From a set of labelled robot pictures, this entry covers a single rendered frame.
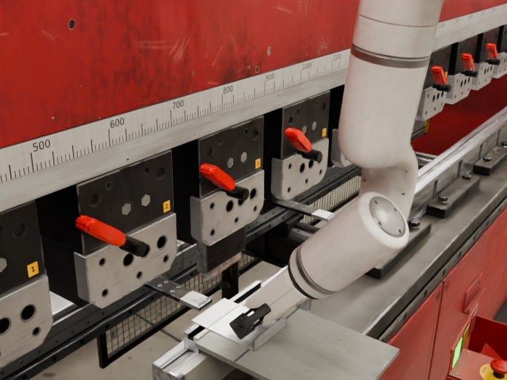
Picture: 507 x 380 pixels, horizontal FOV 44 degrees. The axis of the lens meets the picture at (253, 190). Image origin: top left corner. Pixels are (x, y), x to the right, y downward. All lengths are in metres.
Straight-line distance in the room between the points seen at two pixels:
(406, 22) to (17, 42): 0.39
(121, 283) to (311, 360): 0.33
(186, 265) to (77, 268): 0.62
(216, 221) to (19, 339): 0.32
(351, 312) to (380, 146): 0.63
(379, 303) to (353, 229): 0.58
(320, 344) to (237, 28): 0.49
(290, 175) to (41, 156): 0.49
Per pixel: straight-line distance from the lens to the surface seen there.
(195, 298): 1.09
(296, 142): 0.96
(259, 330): 1.02
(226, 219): 0.91
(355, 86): 0.73
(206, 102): 0.82
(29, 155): 0.65
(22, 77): 0.63
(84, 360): 2.65
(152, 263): 0.81
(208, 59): 0.81
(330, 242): 0.81
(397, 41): 0.70
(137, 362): 2.60
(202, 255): 0.96
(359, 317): 1.30
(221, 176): 0.81
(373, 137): 0.73
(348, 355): 0.99
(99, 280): 0.75
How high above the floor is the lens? 1.60
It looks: 23 degrees down
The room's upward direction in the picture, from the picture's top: 1 degrees clockwise
